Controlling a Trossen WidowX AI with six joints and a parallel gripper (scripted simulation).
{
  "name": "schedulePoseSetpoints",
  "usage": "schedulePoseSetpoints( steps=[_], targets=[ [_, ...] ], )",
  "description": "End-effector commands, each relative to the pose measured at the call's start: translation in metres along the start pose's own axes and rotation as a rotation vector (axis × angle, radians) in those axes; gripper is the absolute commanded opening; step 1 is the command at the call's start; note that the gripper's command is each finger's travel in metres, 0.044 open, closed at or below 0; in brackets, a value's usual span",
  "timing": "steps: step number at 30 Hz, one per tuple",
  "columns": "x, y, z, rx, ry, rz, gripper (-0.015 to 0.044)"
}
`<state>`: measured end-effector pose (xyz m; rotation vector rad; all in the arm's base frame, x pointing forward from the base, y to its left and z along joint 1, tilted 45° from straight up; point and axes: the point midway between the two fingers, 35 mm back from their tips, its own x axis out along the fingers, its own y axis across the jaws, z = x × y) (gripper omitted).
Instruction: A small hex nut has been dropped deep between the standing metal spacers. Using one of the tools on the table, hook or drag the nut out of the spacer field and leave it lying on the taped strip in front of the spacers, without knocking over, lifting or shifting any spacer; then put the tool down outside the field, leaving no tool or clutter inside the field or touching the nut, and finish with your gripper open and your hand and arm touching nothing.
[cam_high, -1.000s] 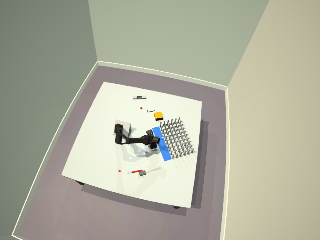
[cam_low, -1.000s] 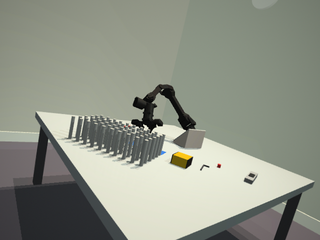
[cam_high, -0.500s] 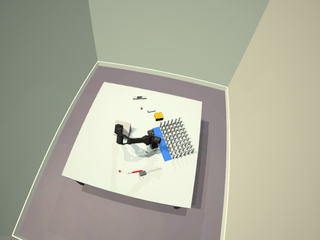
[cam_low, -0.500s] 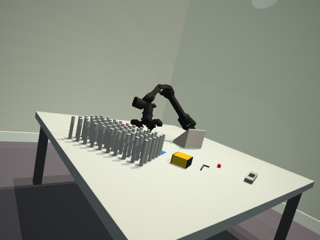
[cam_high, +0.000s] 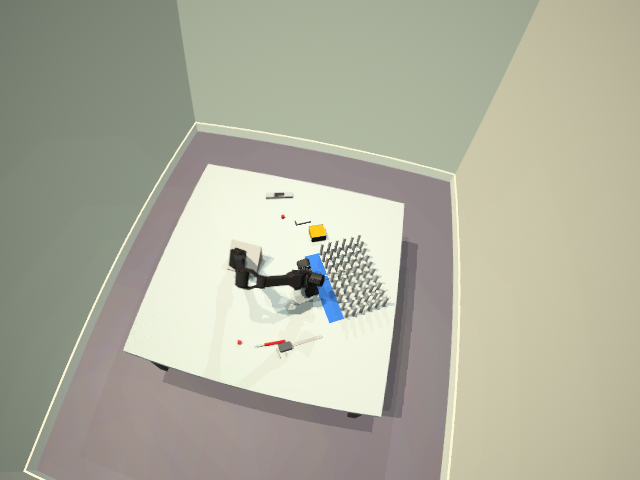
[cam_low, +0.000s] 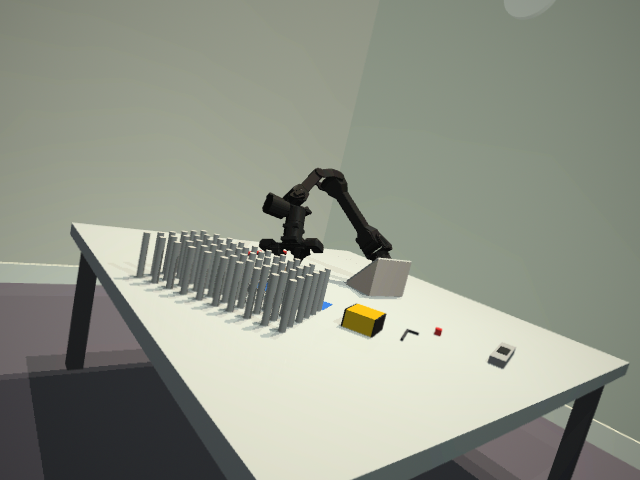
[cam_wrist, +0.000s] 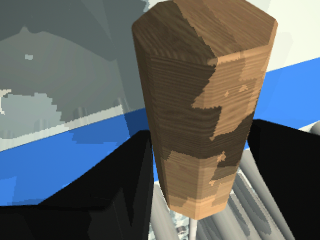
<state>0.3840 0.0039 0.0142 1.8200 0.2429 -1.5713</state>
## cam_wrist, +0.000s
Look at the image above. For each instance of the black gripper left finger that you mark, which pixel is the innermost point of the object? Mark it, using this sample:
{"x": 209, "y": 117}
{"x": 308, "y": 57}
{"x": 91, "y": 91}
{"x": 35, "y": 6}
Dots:
{"x": 111, "y": 201}

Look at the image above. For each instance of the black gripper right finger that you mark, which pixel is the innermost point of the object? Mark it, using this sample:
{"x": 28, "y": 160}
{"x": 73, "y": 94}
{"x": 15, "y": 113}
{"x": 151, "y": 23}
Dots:
{"x": 288, "y": 160}

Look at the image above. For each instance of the blue flat strip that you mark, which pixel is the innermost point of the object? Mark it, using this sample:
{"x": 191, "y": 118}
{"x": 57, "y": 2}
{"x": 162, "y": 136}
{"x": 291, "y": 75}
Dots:
{"x": 31, "y": 172}

